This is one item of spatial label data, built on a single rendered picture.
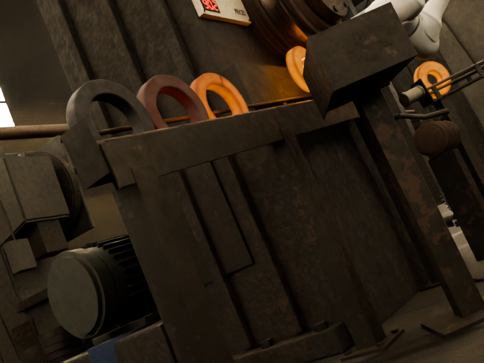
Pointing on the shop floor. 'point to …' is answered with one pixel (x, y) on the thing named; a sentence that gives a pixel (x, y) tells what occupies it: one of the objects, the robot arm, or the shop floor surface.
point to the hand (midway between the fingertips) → (302, 64)
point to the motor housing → (454, 178)
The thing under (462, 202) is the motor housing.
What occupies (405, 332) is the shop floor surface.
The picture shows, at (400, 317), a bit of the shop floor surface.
